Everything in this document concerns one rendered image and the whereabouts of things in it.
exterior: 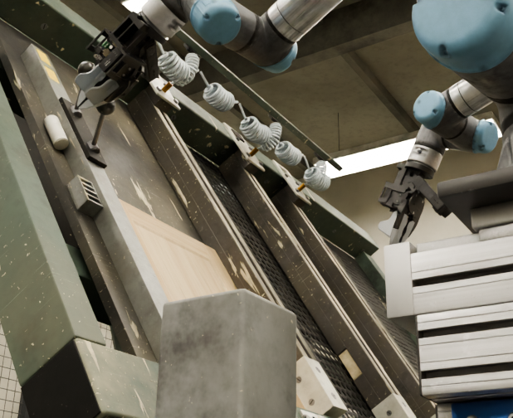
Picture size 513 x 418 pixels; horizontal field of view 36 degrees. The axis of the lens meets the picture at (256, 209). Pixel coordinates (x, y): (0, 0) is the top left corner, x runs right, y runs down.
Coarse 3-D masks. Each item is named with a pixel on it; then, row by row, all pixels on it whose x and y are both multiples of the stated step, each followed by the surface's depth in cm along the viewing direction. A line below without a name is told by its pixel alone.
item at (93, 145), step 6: (114, 102) 149; (96, 108) 149; (102, 108) 148; (108, 108) 148; (114, 108) 149; (102, 114) 150; (108, 114) 150; (102, 120) 151; (96, 126) 152; (96, 132) 153; (96, 138) 154; (90, 144) 155; (96, 144) 155; (96, 150) 155
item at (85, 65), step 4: (80, 64) 156; (84, 64) 155; (88, 64) 156; (92, 64) 156; (80, 68) 155; (84, 68) 155; (88, 68) 155; (92, 68) 156; (80, 72) 156; (84, 72) 155; (80, 88) 159; (80, 92) 159; (76, 100) 161; (76, 104) 161; (72, 108) 162; (76, 108) 162; (72, 112) 162; (76, 112) 162; (80, 112) 162; (80, 116) 162
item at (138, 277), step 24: (48, 96) 166; (72, 144) 155; (72, 168) 153; (96, 168) 152; (96, 216) 144; (120, 216) 144; (120, 240) 138; (120, 264) 136; (144, 264) 137; (144, 288) 131; (144, 312) 129
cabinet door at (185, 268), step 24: (144, 216) 160; (144, 240) 152; (168, 240) 162; (192, 240) 174; (168, 264) 153; (192, 264) 163; (216, 264) 175; (168, 288) 144; (192, 288) 153; (216, 288) 164
